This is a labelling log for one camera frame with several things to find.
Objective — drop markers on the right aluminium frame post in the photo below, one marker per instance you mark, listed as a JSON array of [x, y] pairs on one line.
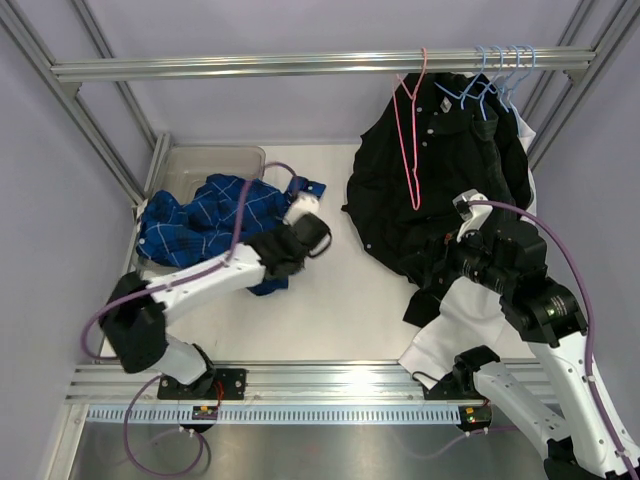
[[595, 34]]

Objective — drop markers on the blue plaid shirt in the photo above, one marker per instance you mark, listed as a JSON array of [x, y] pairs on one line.
[[276, 203]]

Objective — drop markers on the white shirt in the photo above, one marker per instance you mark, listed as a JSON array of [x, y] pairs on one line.
[[469, 315]]

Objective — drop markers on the pink wire hanger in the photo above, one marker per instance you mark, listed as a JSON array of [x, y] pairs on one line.
[[410, 167]]

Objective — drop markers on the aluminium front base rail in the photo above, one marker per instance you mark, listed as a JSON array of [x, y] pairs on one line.
[[351, 382]]

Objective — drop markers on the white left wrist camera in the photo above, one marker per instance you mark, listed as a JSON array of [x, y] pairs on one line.
[[303, 204]]

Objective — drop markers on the clear plastic bin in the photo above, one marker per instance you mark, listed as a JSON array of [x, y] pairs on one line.
[[200, 165]]

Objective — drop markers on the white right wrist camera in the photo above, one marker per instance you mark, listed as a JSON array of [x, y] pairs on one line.
[[473, 209]]

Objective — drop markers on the aluminium hanging rail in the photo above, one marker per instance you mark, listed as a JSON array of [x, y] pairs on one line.
[[119, 69]]

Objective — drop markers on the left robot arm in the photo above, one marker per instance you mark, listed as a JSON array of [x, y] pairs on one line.
[[139, 311]]

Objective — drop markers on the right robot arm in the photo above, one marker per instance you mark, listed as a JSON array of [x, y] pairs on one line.
[[587, 440]]

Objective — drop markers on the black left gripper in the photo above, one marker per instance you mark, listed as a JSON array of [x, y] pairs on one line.
[[279, 229]]

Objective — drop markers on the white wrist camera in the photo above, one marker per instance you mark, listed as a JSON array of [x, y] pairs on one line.
[[473, 209], [303, 204]]

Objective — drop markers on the white slotted cable duct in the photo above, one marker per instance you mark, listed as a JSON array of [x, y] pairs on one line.
[[165, 414]]

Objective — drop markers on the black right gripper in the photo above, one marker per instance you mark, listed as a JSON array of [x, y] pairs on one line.
[[471, 237]]

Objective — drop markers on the black shirt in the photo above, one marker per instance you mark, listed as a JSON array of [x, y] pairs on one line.
[[456, 148]]

